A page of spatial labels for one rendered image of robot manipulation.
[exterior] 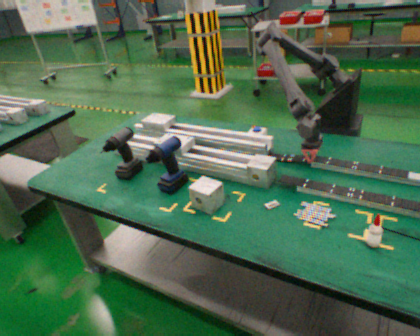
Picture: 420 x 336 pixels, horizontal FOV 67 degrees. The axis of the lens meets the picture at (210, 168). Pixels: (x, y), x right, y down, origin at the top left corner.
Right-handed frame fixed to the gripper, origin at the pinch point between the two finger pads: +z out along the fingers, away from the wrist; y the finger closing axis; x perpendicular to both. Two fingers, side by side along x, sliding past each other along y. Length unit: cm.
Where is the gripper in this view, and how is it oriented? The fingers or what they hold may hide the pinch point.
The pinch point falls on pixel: (311, 158)
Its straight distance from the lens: 146.4
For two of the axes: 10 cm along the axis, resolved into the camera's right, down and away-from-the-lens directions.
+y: -5.1, 5.1, -6.9
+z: 1.2, 8.4, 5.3
